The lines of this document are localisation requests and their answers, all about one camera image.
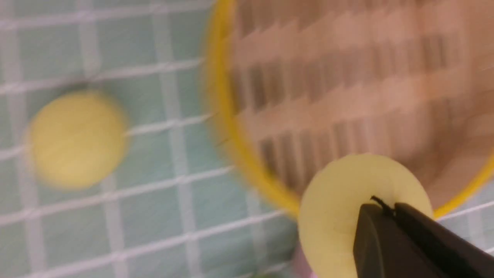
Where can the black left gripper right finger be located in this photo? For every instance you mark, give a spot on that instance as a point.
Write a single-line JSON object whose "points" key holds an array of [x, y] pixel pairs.
{"points": [[454, 256]]}

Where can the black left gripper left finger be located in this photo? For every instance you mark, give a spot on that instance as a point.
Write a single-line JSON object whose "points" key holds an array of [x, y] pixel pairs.
{"points": [[383, 250]]}

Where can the yellow bun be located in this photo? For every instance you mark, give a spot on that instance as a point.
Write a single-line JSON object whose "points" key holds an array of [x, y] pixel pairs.
{"points": [[77, 140], [330, 206]]}

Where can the bamboo steamer tray yellow rim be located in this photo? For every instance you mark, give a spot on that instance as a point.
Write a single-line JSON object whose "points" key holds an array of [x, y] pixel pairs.
{"points": [[295, 84]]}

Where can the pink foam cube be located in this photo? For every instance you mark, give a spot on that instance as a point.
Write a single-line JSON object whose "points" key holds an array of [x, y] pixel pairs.
{"points": [[299, 264]]}

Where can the green checkered tablecloth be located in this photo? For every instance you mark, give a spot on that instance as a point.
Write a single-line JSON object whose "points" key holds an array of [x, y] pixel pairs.
{"points": [[176, 206]]}

